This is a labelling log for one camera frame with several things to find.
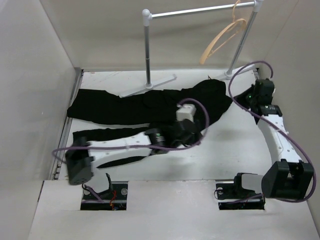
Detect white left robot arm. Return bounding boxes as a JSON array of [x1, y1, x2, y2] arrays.
[[65, 119, 203, 200]]

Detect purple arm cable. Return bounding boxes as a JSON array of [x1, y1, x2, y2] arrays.
[[51, 98, 210, 203], [227, 60, 318, 203]]

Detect beige plastic hanger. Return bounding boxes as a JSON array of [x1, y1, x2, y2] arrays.
[[199, 0, 247, 65]]

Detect white clothes rack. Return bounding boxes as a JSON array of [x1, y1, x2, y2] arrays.
[[119, 0, 263, 98]]

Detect black trousers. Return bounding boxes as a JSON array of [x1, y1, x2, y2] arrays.
[[66, 78, 233, 169]]

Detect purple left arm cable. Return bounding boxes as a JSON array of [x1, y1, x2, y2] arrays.
[[51, 98, 210, 203]]

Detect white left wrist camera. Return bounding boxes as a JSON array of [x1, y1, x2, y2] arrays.
[[176, 104, 197, 122]]

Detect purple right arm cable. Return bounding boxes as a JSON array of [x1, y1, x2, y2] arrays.
[[227, 60, 318, 203]]

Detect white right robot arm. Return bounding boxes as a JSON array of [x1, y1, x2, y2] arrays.
[[231, 79, 315, 202]]

